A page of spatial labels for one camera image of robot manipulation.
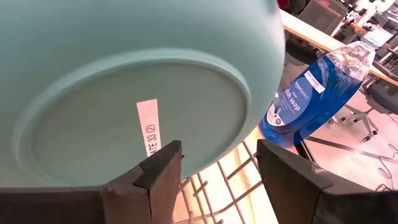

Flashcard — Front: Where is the thin black floor cable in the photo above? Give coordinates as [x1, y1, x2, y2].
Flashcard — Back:
[374, 142, 398, 192]

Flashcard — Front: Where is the blue dish soap bottle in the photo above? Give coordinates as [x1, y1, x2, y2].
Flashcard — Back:
[259, 40, 377, 149]

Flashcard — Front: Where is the grey office chair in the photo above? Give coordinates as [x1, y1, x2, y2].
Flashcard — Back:
[298, 0, 349, 35]

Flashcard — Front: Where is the dark office chair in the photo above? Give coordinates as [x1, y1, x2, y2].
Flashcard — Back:
[329, 79, 398, 144]

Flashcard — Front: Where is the long wooden desk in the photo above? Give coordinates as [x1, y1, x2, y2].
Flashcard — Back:
[279, 9, 398, 88]

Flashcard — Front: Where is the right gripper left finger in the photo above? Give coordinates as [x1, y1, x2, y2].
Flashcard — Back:
[0, 139, 185, 224]

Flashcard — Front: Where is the grey wire dish rack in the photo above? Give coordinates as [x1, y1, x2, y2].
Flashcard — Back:
[172, 139, 265, 224]

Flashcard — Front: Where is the teal plate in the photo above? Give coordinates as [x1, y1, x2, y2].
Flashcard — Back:
[0, 0, 286, 189]

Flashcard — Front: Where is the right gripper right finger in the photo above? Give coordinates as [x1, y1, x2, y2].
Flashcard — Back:
[256, 139, 398, 224]

